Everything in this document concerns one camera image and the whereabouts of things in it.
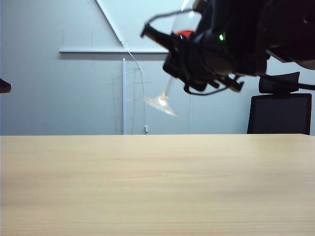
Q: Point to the clear goblet with red liquid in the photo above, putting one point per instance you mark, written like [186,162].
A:
[161,102]

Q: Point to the white horizontal wall strip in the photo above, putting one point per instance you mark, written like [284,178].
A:
[98,51]

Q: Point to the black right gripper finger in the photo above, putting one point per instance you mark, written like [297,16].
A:
[201,5]
[157,34]

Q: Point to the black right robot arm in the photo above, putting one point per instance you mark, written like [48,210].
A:
[265,29]

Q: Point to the white diagonal wall strip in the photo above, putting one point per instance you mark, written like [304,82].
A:
[108,19]

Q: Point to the white vertical wall strip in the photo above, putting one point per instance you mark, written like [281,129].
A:
[124,98]

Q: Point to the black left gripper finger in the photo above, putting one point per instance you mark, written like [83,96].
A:
[4,86]

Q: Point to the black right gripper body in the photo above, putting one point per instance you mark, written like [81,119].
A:
[204,59]

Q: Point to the black office chair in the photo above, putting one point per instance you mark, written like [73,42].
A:
[278,113]

